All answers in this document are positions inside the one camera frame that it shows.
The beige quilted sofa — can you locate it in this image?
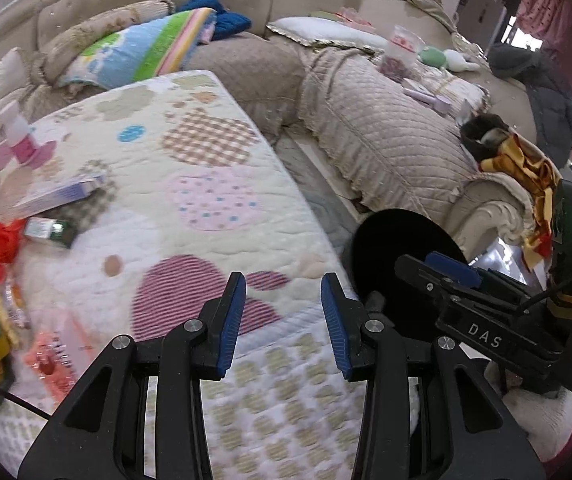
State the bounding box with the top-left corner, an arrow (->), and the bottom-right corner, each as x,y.
188,34 -> 534,256

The white ruffled cushion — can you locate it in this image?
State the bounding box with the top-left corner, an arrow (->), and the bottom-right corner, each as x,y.
266,16 -> 388,53

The blue knit cloth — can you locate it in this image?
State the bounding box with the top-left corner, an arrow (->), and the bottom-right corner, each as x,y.
177,0 -> 252,44

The green white plush toy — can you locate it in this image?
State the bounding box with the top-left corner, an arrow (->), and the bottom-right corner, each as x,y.
418,47 -> 480,73

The purple white medicine box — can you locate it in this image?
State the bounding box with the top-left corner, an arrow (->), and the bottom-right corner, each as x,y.
10,174 -> 107,219

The black trash bin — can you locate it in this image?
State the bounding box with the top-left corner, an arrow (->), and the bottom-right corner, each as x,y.
341,208 -> 467,341

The small green box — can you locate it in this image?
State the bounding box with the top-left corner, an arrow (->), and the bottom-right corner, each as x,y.
23,217 -> 77,249

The clear candy jar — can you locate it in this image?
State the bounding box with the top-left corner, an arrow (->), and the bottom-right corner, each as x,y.
379,25 -> 423,82

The white pink pill bottle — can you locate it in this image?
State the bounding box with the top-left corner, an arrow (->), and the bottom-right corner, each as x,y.
0,101 -> 38,165

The orange snack wrapper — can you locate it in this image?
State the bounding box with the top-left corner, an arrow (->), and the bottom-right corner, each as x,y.
23,309 -> 96,404

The yellow red cloth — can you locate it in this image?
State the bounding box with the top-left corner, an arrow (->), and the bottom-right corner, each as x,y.
479,128 -> 562,270

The purple hair brush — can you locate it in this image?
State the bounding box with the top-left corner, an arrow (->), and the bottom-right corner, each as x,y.
402,78 -> 452,116

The patchwork quilted blanket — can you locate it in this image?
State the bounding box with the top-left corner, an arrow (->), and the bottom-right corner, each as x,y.
0,70 -> 365,479

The black padded jacket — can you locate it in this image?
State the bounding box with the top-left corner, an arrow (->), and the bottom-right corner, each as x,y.
488,44 -> 572,168

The striped colourful pillow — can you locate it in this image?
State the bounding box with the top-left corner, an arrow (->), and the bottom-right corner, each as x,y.
56,8 -> 215,90

